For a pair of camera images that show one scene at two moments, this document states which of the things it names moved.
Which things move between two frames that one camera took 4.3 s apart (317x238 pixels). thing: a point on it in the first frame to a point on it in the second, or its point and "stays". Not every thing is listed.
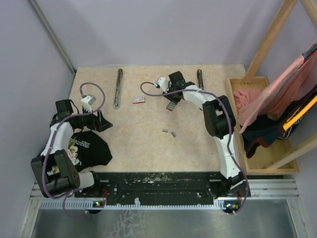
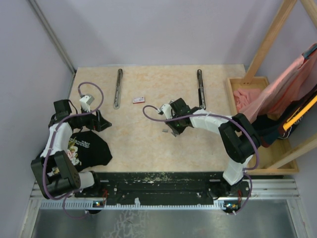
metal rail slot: (199, 77) stays
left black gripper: (98, 122) stays
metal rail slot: (118, 89) stays
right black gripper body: (173, 97) to (177, 125)
